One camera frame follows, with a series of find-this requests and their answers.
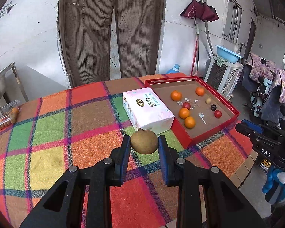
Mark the red tomato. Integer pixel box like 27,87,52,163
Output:
214,110,222,118
182,102,191,110

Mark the dark purple plum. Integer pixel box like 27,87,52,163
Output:
211,104,217,111

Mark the yellow-green round fruit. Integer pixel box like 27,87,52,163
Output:
205,98,212,105

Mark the orange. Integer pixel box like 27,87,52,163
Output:
184,116,196,129
179,108,190,120

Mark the brown kiwi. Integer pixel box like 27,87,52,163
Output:
130,129,158,155

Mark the white air conditioner unit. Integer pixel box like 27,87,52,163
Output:
204,56,244,100

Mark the pink quilted scooter cover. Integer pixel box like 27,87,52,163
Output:
247,52,285,103

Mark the red cardboard tray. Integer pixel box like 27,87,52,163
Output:
145,76,239,149

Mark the orange mandarin with stem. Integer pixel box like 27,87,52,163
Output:
195,86,205,96

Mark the light blue plastic basin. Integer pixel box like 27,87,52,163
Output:
216,45,242,63

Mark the orange mandarin in tray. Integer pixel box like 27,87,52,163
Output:
170,90,182,101

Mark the blue detergent bottle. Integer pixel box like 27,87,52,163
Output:
166,64,180,74

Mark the white pink tissue pack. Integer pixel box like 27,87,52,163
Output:
122,88,174,135

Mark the clear plastic fruit box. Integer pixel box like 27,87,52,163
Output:
0,100,21,130

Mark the dark red folded umbrella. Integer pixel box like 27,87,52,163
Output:
180,0,219,22

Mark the red handled broom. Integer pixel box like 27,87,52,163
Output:
190,24,199,76

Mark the brown corduroy trousers person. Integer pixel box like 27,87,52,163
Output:
58,0,165,87

